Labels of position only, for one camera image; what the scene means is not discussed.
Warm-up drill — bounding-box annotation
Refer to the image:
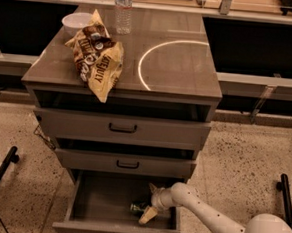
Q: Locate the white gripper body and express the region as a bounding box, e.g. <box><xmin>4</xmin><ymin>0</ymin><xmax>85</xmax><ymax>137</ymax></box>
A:
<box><xmin>151</xmin><ymin>188</ymin><xmax>174</xmax><ymax>211</ymax></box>

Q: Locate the green soda can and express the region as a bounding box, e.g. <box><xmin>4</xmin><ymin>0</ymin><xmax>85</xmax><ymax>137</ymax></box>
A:
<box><xmin>130</xmin><ymin>201</ymin><xmax>149</xmax><ymax>216</ymax></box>

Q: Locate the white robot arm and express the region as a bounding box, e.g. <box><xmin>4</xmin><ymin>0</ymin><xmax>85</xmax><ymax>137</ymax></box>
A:
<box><xmin>139</xmin><ymin>183</ymin><xmax>292</xmax><ymax>233</ymax></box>

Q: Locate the grey open bottom drawer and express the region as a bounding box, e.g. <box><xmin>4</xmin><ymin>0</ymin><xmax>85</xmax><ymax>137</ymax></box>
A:
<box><xmin>53</xmin><ymin>171</ymin><xmax>185</xmax><ymax>233</ymax></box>

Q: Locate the grey drawer cabinet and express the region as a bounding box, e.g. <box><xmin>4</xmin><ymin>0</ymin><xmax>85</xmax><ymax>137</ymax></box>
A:
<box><xmin>14</xmin><ymin>0</ymin><xmax>229</xmax><ymax>195</ymax></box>

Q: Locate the grey middle drawer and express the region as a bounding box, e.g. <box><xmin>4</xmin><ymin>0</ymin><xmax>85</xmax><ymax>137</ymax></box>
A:
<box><xmin>55</xmin><ymin>148</ymin><xmax>196</xmax><ymax>179</ymax></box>

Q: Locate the grey top drawer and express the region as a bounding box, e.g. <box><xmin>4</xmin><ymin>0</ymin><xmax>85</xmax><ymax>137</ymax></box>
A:
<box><xmin>34</xmin><ymin>108</ymin><xmax>211</xmax><ymax>150</ymax></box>

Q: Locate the black right base leg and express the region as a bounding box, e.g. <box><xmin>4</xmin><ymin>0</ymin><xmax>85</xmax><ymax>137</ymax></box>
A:
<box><xmin>275</xmin><ymin>173</ymin><xmax>292</xmax><ymax>229</ymax></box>

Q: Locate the yellow brown chip bag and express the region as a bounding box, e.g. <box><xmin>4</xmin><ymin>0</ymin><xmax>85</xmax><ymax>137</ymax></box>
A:
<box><xmin>65</xmin><ymin>10</ymin><xmax>124</xmax><ymax>103</ymax></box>

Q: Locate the white bowl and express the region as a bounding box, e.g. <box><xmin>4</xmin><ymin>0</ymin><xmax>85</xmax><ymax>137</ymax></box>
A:
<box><xmin>61</xmin><ymin>12</ymin><xmax>92</xmax><ymax>36</ymax></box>

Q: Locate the clear plastic water bottle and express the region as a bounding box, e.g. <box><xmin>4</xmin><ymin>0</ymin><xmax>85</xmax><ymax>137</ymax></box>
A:
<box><xmin>115</xmin><ymin>0</ymin><xmax>132</xmax><ymax>35</ymax></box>

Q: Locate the black middle drawer handle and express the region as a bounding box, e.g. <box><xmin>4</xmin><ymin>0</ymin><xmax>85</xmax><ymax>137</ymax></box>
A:
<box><xmin>116</xmin><ymin>160</ymin><xmax>140</xmax><ymax>170</ymax></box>

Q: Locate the black drawer handle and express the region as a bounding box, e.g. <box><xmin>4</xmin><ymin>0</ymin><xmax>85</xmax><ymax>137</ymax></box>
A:
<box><xmin>116</xmin><ymin>160</ymin><xmax>140</xmax><ymax>170</ymax></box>
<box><xmin>108</xmin><ymin>123</ymin><xmax>137</xmax><ymax>134</ymax></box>

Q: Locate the black top drawer handle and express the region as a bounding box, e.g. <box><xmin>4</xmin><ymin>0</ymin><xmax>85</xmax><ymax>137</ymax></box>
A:
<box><xmin>108</xmin><ymin>123</ymin><xmax>137</xmax><ymax>134</ymax></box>

